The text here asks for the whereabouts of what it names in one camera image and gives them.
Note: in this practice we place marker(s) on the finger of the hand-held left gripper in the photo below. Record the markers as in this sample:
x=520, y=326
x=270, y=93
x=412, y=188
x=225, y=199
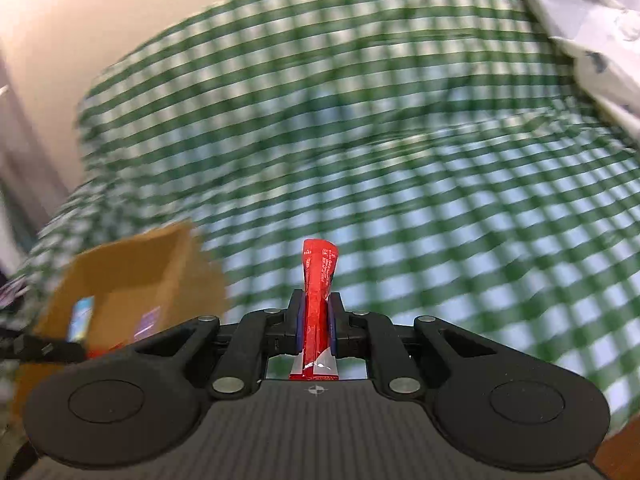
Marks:
x=50, y=349

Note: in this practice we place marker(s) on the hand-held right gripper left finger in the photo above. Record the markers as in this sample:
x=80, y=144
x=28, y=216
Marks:
x=298, y=321

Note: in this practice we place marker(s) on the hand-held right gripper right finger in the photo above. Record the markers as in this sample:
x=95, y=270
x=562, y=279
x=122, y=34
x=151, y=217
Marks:
x=332, y=321

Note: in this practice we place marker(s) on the red stick packet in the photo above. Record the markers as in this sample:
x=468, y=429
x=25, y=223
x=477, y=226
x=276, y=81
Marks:
x=317, y=280

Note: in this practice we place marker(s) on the cardboard box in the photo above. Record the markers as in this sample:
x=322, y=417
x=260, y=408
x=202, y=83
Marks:
x=140, y=270

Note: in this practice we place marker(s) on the green checkered tablecloth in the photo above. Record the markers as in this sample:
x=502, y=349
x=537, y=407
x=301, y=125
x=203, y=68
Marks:
x=400, y=160

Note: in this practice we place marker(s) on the white printed blanket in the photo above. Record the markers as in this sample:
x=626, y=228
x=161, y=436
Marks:
x=600, y=35

